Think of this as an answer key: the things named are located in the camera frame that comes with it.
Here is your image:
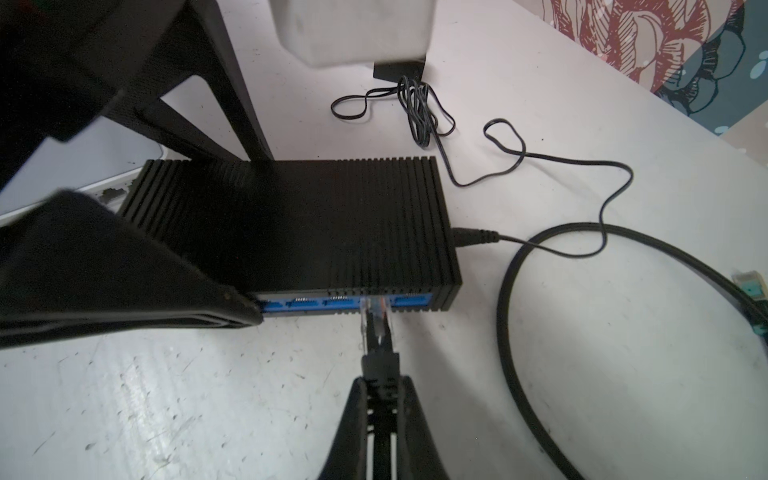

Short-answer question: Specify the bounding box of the black network switch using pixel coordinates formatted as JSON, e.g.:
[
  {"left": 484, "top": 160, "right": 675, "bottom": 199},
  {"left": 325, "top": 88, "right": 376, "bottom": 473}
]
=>
[{"left": 119, "top": 157, "right": 462, "bottom": 316}]

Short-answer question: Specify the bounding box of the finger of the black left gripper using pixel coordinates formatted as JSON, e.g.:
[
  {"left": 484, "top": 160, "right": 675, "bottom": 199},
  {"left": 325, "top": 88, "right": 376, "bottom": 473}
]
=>
[{"left": 1, "top": 190, "right": 263, "bottom": 349}]

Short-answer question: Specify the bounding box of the black power adapter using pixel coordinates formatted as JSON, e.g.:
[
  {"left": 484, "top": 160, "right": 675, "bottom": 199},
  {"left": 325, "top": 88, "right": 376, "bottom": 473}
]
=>
[{"left": 373, "top": 57, "right": 426, "bottom": 83}]

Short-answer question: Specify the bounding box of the black ethernet cable loop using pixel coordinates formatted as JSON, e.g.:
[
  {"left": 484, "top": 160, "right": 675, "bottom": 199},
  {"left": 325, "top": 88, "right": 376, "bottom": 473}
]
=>
[{"left": 358, "top": 221, "right": 768, "bottom": 480}]

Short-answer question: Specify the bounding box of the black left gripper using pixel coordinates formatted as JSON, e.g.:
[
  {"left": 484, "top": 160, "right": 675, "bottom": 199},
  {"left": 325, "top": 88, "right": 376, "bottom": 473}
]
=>
[{"left": 1, "top": 1, "right": 274, "bottom": 184}]

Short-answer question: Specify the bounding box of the white grey flat device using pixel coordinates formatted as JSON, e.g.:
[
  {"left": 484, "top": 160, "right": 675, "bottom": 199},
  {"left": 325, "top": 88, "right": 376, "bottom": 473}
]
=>
[{"left": 1, "top": 119, "right": 168, "bottom": 226}]

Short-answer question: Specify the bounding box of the thin black power cord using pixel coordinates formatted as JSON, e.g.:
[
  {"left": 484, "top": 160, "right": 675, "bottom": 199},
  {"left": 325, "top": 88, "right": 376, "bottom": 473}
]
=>
[{"left": 329, "top": 75, "right": 635, "bottom": 260}]

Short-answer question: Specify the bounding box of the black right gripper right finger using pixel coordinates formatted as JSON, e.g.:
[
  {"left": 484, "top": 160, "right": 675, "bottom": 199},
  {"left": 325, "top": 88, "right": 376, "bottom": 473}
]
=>
[{"left": 396, "top": 376, "right": 449, "bottom": 480}]

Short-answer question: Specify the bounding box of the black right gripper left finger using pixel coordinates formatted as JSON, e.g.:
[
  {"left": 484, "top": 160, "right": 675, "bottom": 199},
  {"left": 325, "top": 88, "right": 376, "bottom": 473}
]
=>
[{"left": 318, "top": 377, "right": 368, "bottom": 480}]

